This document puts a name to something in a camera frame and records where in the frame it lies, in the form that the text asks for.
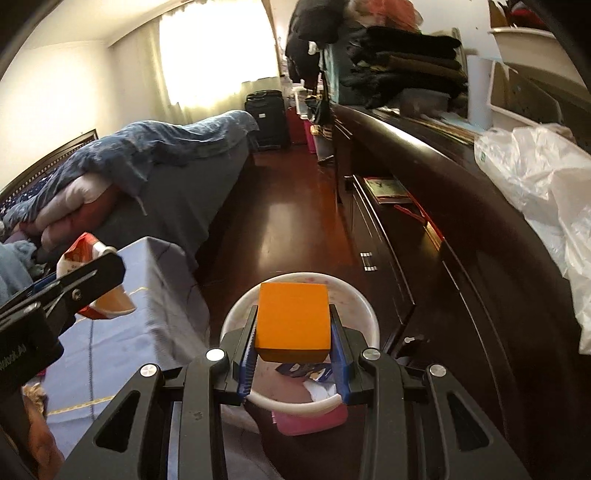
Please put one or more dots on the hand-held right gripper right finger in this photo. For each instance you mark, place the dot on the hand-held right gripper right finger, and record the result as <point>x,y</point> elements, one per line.
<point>339,364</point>

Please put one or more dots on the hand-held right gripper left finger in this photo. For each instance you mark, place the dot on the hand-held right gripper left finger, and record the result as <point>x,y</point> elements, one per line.
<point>247,364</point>

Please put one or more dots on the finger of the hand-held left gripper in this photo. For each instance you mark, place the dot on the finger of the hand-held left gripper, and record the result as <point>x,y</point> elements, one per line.
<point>92,279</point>

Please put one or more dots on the orange white snack packet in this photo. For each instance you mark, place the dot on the orange white snack packet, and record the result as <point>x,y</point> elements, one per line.
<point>111,302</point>

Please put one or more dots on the white floral bin pink base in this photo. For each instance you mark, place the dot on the white floral bin pink base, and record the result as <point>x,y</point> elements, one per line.
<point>355,304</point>

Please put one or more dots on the orange box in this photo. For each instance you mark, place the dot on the orange box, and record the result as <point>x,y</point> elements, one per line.
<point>293,318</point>

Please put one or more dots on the white tissue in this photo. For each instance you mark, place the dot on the white tissue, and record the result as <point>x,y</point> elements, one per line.
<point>323,391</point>

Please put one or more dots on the blue snack wrapper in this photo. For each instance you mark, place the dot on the blue snack wrapper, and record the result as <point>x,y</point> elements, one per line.
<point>300,370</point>

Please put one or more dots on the light blue cloth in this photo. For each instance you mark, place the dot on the light blue cloth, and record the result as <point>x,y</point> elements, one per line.
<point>16,272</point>

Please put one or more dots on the white drawer knob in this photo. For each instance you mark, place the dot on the white drawer knob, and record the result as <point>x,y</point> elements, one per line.
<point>413,340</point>

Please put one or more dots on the pink white quilt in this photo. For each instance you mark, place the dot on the pink white quilt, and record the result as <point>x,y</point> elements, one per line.
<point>74,203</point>

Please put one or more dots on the grey bed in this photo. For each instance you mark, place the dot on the grey bed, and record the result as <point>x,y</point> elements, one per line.
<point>184,194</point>

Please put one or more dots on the dark wooden headboard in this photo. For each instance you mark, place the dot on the dark wooden headboard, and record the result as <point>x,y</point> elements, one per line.
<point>55,154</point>

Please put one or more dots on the blue patterned blanket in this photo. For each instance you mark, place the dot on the blue patterned blanket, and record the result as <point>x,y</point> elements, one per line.
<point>152,143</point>

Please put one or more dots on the dark wooden dresser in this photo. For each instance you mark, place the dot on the dark wooden dresser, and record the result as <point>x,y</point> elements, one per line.
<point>461,258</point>

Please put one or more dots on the red paper strip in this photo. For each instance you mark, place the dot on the red paper strip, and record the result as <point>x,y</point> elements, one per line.
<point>422,217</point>

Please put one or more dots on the green book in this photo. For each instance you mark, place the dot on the green book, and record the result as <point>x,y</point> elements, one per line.
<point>385,190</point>

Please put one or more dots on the pink storage box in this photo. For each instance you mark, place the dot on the pink storage box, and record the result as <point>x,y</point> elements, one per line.
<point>313,138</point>

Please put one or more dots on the black suitcase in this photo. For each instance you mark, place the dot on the black suitcase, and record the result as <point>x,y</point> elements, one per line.
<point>268,120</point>

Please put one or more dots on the red storage box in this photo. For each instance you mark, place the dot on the red storage box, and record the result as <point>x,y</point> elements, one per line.
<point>295,127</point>

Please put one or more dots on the white curtain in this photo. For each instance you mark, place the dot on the white curtain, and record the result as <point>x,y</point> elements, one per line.
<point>207,55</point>

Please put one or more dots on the white plastic bag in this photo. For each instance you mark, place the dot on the white plastic bag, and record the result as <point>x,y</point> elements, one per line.
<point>531,170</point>

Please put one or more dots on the white paper roll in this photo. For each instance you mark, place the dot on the white paper roll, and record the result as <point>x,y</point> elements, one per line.
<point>478,92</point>

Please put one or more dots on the stack of dark folded clothes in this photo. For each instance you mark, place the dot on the stack of dark folded clothes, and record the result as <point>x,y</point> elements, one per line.
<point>406,60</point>

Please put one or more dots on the black hanging jacket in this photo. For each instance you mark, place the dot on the black hanging jacket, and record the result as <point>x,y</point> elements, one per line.
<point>309,32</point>

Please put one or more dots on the white shelf boards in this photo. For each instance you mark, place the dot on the white shelf boards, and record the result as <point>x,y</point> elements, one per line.
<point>517,87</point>

